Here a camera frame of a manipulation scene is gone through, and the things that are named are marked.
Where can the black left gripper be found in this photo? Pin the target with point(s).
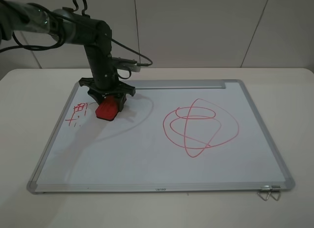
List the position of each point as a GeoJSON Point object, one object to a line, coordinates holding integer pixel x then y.
{"type": "Point", "coordinates": [98, 91]}

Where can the red whiteboard eraser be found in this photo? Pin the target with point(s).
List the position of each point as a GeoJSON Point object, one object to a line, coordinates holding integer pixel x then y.
{"type": "Point", "coordinates": [106, 110]}

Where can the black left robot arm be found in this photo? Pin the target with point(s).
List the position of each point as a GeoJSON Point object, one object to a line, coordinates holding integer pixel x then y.
{"type": "Point", "coordinates": [67, 27]}

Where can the grey whiteboard marker tray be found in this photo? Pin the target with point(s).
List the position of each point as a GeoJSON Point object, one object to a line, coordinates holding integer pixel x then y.
{"type": "Point", "coordinates": [178, 84]}

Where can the white aluminium-framed whiteboard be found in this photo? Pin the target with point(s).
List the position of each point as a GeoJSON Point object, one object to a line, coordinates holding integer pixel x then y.
{"type": "Point", "coordinates": [164, 140]}

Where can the metal binder clip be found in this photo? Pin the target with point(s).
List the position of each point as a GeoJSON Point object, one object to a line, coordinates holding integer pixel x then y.
{"type": "Point", "coordinates": [267, 192]}

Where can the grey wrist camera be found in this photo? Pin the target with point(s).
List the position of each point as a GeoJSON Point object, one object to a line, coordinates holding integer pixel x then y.
{"type": "Point", "coordinates": [126, 64]}

